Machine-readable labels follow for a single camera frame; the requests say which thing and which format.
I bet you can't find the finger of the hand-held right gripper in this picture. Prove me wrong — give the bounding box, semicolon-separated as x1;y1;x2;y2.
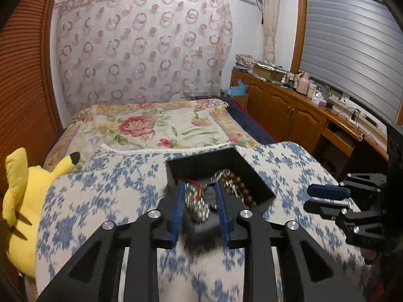
303;199;384;250
307;173;388;201

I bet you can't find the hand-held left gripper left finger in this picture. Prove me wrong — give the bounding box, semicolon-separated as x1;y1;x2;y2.
36;181;186;302

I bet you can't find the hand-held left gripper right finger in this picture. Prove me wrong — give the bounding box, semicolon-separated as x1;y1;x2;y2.
214;184;367;302

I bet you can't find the brown wooden bead bracelet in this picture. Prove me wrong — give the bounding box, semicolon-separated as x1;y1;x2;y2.
220;169;256;207

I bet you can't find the black box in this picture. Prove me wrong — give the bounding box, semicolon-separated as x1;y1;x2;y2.
166;147;278;236

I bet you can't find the blue floral cloth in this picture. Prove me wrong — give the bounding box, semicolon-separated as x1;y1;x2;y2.
35;141;385;302

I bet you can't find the pink floral bedspread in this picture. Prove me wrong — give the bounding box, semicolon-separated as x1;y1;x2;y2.
42;98;262;173

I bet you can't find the long wooden cabinet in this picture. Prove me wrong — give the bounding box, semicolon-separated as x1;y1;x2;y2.
230;69;391;180

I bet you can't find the dark blue blanket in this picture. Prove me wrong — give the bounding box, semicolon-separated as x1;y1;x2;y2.
225;97;278;145

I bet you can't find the pink kettle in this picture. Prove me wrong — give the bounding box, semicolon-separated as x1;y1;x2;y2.
296;72;311;95

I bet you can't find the grey window blind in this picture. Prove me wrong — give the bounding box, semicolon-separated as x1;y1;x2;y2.
299;0;403;126

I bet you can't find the blue plastic bag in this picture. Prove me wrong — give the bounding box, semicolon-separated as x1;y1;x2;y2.
220;80;249;99

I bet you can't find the cardboard box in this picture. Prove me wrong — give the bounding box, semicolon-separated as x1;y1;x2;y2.
252;63;286;81

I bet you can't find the stack of folded cloths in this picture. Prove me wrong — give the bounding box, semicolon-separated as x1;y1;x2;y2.
233;53;255;71

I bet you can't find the yellow plush toy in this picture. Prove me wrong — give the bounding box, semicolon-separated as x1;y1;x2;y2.
2;147;81;279

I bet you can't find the cream lace curtain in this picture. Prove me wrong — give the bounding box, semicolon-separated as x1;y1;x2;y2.
261;0;280;66

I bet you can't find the wooden louvred wardrobe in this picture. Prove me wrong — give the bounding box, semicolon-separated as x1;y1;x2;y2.
0;0;63;196

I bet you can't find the black cable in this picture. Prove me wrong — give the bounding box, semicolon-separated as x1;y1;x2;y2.
330;106;378;139

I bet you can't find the ring patterned sheer curtain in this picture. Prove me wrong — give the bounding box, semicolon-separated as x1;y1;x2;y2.
55;0;233;117

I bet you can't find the wooden window frame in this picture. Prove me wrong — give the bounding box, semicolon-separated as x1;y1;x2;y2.
290;0;308;74

